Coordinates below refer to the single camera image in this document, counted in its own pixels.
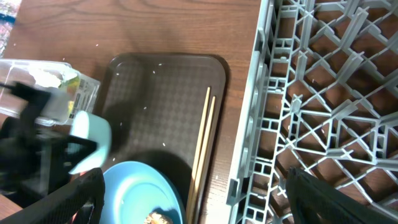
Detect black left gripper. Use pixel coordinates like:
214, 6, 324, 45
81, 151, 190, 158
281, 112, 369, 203
1, 82, 97, 199

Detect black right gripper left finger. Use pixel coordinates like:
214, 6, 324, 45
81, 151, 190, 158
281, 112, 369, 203
1, 168, 105, 224

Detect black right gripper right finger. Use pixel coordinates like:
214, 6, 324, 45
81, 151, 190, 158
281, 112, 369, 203
285, 167, 396, 224

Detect light blue rice bowl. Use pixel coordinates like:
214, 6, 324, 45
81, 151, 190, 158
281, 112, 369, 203
69, 111, 112, 174

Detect yellow silver snack wrapper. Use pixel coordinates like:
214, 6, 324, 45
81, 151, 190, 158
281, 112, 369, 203
60, 75, 80, 116

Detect white tissue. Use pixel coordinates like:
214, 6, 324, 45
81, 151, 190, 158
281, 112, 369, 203
29, 69, 62, 88

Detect clear plastic waste bin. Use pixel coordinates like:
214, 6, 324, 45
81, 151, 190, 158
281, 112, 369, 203
1, 58, 101, 126

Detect grey plastic dishwasher rack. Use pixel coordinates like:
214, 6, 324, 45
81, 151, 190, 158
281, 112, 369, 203
226, 0, 397, 223

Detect dark blue plate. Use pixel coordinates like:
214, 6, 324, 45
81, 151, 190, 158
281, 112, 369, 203
99, 161, 186, 224

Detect dark brown serving tray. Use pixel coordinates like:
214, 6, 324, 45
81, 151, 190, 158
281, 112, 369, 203
100, 53, 226, 209

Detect golden brown food scrap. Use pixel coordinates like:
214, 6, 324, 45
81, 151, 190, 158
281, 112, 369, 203
144, 212, 173, 224

